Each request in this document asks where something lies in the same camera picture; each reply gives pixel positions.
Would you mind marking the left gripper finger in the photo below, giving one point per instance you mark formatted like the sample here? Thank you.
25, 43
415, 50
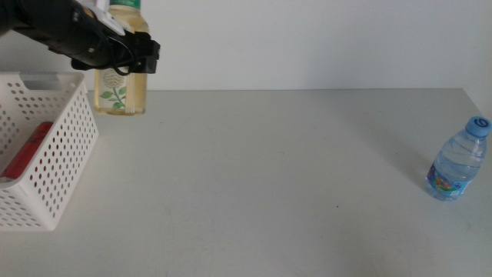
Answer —
146, 54

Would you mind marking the red cola can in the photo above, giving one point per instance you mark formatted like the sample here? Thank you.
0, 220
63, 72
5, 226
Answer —
30, 150

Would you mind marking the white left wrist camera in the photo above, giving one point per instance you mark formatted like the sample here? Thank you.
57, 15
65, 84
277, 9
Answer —
109, 21

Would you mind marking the white perforated plastic basket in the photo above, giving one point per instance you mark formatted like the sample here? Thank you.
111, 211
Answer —
57, 161

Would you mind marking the yellow tea bottle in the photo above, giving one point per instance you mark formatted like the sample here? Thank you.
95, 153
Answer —
132, 96

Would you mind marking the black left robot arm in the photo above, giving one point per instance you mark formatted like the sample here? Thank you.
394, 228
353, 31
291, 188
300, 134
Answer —
34, 19

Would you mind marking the clear water bottle blue cap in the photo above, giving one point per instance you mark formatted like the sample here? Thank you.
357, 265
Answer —
457, 157

